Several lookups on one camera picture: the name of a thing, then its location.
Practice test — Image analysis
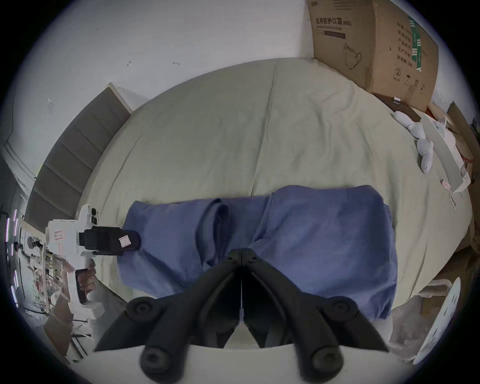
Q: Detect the person's left hand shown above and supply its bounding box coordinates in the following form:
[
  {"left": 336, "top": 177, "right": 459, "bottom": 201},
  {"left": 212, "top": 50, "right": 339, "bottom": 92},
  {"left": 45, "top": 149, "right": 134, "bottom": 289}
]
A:
[{"left": 79, "top": 262, "right": 97, "bottom": 294}]

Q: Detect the blue shirt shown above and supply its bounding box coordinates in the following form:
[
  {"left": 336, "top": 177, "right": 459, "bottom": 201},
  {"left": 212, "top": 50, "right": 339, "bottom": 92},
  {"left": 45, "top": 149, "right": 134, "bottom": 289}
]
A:
[{"left": 117, "top": 184, "right": 398, "bottom": 322}]

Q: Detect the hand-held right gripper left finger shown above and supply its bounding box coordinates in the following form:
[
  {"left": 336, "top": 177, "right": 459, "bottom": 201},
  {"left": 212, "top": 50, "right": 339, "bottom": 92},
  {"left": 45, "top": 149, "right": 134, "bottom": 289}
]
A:
[{"left": 94, "top": 249, "right": 243, "bottom": 380}]

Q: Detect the grey padded headboard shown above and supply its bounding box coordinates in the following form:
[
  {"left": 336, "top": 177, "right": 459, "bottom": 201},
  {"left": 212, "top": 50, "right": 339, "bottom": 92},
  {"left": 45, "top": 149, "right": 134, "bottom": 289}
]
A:
[{"left": 24, "top": 86, "right": 133, "bottom": 234}]

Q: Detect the bed with pale green sheet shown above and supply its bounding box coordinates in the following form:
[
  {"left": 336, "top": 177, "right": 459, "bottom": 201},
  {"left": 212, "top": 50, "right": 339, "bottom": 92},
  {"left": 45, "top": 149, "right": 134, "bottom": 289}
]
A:
[{"left": 77, "top": 57, "right": 474, "bottom": 319}]

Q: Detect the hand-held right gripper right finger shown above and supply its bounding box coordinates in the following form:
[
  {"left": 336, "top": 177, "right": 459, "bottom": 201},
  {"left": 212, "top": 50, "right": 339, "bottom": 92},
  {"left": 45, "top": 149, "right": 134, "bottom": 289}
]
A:
[{"left": 243, "top": 250, "right": 389, "bottom": 382}]

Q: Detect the long white box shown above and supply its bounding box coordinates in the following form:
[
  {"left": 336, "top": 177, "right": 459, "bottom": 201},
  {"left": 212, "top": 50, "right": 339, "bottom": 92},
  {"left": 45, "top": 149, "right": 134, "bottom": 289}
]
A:
[{"left": 421, "top": 112, "right": 472, "bottom": 194}]

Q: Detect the flat brown cardboard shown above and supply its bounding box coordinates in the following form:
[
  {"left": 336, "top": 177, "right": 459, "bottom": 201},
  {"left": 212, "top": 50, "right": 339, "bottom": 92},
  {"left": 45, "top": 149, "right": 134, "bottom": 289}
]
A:
[{"left": 446, "top": 100, "right": 480, "bottom": 177}]

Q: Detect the round white perforated board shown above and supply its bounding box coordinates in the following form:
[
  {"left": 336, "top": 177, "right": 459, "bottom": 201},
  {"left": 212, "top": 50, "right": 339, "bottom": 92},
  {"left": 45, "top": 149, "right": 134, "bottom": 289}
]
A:
[{"left": 412, "top": 277, "right": 462, "bottom": 367}]

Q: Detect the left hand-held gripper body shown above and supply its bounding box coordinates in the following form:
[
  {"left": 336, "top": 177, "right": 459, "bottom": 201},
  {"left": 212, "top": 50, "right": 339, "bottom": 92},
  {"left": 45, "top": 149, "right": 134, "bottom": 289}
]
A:
[{"left": 46, "top": 204, "right": 105, "bottom": 319}]

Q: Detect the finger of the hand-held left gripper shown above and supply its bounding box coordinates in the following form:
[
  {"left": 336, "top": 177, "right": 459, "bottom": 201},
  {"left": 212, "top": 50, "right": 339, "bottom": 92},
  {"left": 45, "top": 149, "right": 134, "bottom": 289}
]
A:
[{"left": 85, "top": 226, "right": 142, "bottom": 256}]

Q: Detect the large brown carton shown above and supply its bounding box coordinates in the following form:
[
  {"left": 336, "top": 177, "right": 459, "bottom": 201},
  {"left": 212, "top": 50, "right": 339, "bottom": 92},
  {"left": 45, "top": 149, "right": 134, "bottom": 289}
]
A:
[{"left": 307, "top": 0, "right": 439, "bottom": 112}]

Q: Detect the clear plastic bag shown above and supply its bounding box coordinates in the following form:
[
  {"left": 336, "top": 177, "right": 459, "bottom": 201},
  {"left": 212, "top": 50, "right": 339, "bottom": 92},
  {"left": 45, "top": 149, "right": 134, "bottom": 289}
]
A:
[{"left": 389, "top": 305, "right": 433, "bottom": 362}]

